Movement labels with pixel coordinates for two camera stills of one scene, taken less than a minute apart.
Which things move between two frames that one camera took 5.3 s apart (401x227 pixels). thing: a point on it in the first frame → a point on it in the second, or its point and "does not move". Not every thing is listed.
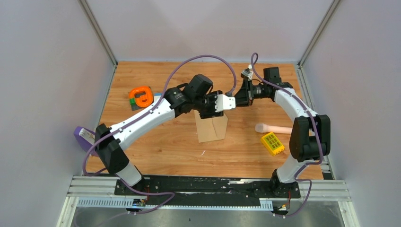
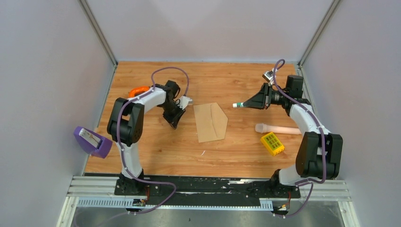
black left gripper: (212, 113) → (174, 120)
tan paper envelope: (212, 129) does not move
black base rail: (161, 189) does not move
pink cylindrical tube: (263, 128) does not move
